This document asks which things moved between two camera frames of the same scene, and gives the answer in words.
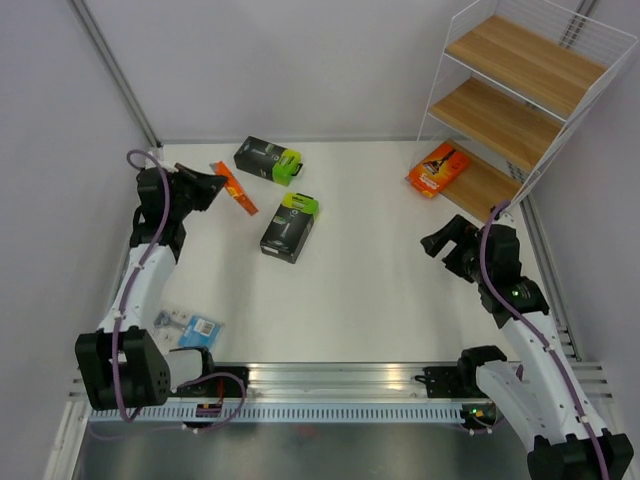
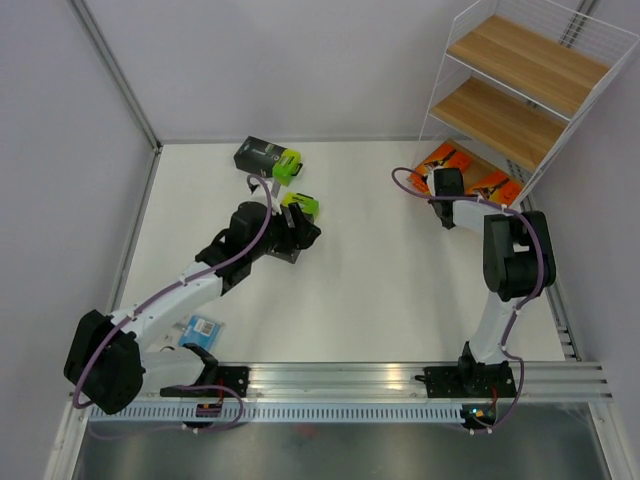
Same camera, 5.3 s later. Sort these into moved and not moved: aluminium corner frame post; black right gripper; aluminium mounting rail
Moved: black right gripper
Not moved: aluminium mounting rail; aluminium corner frame post
